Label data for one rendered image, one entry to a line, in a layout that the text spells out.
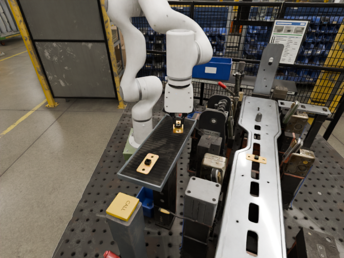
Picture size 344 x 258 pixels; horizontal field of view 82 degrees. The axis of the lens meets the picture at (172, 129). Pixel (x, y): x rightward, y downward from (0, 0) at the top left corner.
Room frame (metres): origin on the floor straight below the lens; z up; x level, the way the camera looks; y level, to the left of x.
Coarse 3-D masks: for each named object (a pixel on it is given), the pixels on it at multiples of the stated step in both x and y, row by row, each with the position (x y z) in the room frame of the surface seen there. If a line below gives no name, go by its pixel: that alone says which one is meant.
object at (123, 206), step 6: (120, 192) 0.33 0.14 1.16; (120, 198) 0.31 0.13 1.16; (126, 198) 0.31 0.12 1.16; (132, 198) 0.31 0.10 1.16; (114, 204) 0.30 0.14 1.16; (120, 204) 0.30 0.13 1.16; (126, 204) 0.30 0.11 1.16; (132, 204) 0.30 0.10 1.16; (108, 210) 0.28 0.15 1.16; (114, 210) 0.28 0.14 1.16; (120, 210) 0.28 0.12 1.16; (126, 210) 0.28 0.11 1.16; (132, 210) 0.28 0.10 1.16; (114, 216) 0.27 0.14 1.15; (120, 216) 0.27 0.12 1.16; (126, 216) 0.27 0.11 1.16
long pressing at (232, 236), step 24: (240, 120) 0.94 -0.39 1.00; (264, 120) 0.95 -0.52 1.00; (264, 144) 0.73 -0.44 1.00; (240, 168) 0.57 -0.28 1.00; (264, 168) 0.57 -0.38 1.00; (240, 192) 0.46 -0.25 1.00; (264, 192) 0.46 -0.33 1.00; (240, 216) 0.36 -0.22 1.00; (264, 216) 0.36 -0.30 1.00; (240, 240) 0.29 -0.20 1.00; (264, 240) 0.29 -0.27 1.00
